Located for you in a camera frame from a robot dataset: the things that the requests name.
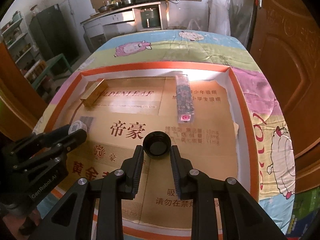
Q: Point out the brown wooden door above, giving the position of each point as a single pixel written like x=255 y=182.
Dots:
x=280 y=55

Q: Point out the green carton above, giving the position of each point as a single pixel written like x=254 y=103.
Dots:
x=305 y=205

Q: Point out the cartoon printed blanket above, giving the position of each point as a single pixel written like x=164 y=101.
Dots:
x=175 y=47

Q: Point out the black bottle cap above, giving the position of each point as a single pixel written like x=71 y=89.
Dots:
x=157 y=146

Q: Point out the green metal stool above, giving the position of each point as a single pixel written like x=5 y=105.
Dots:
x=55 y=63

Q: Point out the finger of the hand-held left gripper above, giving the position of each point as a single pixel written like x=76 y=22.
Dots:
x=75 y=140
x=50 y=136

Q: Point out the printed cardboard liner sheet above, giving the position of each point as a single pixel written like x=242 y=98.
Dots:
x=130 y=115

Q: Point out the small gold box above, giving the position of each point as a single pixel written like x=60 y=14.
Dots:
x=93 y=92

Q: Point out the storage shelf rack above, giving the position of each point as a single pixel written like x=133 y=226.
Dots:
x=20 y=45

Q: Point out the dark wok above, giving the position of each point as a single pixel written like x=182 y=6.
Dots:
x=105 y=8

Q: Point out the green air fryer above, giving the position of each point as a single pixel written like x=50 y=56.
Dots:
x=150 y=18

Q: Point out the wooden door jamb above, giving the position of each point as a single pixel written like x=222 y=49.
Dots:
x=15 y=100

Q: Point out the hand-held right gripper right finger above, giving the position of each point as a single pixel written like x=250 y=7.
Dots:
x=175 y=171

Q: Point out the shallow white orange-rimmed box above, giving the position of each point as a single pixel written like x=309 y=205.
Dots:
x=160 y=70

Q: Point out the clear plastic rectangular box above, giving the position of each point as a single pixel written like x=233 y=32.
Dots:
x=185 y=100

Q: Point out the plastic-wrapped panel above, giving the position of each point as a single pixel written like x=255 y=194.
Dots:
x=225 y=15

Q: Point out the dark green cabinet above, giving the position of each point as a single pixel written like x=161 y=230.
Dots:
x=55 y=32

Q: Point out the kitchen counter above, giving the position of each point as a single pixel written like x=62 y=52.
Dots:
x=117 y=17

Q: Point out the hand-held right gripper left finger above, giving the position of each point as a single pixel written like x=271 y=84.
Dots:
x=138 y=166

